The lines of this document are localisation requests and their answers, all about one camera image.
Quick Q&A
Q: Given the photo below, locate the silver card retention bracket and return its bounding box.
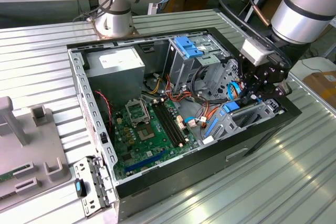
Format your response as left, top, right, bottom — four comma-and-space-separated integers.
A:
73, 155, 118, 218

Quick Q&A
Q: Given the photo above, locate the green motherboard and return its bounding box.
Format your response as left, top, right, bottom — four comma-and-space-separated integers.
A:
111, 98, 202, 183

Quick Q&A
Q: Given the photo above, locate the green RAM stick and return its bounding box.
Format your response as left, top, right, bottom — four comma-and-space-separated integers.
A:
0, 165, 30, 184

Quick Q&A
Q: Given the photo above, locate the metal socket cover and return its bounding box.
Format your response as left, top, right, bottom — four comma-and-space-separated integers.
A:
125, 98, 151, 125

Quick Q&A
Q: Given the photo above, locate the brown cardboard box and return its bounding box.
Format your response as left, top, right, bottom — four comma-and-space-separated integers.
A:
174, 0, 211, 13

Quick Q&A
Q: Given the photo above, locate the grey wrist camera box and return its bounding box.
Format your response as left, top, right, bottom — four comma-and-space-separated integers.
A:
240, 37, 277, 67

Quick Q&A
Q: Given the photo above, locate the black RAM slot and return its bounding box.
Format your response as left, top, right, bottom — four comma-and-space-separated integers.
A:
156, 102, 183, 148
152, 102, 180, 149
164, 101, 189, 145
160, 101, 186, 146

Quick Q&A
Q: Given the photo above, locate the copper coloured tube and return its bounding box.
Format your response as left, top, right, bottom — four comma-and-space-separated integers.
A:
249, 0, 271, 27

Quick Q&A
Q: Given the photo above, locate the blue black clip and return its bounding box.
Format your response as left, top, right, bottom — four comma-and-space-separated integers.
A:
74, 178, 87, 198

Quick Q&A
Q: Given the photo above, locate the orange red wire bundle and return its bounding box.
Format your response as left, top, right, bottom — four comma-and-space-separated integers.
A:
165, 73, 232, 123

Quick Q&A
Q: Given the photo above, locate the printed cardboard box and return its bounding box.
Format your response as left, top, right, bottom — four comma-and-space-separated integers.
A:
301, 70, 336, 109

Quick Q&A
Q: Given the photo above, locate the blue wire with black plug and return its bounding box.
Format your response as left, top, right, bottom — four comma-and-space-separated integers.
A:
227, 81, 242, 103

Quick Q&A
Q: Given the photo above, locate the CPU socket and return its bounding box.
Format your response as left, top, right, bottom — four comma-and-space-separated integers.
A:
138, 124, 157, 142

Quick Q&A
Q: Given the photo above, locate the black stand pole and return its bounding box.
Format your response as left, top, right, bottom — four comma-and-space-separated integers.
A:
240, 0, 266, 31

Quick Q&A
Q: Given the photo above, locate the blue plastic drive latch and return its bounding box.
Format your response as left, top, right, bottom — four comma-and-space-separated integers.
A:
173, 36, 203, 59

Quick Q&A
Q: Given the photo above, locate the grey power supply unit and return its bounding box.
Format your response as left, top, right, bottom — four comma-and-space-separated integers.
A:
84, 46, 145, 108

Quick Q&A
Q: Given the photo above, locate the blue wire with white plug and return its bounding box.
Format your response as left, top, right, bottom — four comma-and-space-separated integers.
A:
184, 115, 211, 128

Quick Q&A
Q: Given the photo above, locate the grey optical drive cage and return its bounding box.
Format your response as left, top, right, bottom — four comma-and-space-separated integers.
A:
162, 35, 230, 93

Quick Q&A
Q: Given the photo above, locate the yellow black wire bundle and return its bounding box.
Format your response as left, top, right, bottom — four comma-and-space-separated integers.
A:
148, 73, 163, 95

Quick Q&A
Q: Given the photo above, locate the grey parts rack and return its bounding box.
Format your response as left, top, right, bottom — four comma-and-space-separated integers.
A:
0, 97, 71, 206

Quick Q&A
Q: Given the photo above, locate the blue expansion slot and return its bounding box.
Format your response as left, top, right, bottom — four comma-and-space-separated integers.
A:
123, 150, 167, 172

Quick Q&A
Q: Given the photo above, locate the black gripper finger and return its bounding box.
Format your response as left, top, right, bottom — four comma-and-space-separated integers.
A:
256, 81, 292, 101
240, 78, 259, 105

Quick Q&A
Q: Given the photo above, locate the hard disk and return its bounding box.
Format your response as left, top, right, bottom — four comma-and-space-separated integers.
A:
204, 97, 263, 137

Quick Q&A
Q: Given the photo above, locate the grey metal disk bay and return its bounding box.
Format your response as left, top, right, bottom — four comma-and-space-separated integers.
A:
202, 58, 286, 143

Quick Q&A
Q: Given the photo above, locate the red black twisted wire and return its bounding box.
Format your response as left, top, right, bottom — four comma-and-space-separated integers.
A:
94, 90, 114, 133

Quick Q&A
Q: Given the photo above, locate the black open PC case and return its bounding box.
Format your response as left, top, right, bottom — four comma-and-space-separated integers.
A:
66, 26, 302, 223

